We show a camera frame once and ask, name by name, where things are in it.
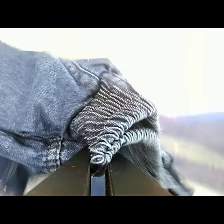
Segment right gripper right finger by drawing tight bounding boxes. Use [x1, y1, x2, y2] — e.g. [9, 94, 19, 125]
[105, 151, 174, 197]

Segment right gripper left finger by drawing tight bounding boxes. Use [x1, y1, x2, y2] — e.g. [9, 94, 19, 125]
[25, 146, 92, 197]

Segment blue jeans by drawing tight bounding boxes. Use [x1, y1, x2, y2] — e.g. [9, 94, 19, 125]
[0, 39, 195, 197]

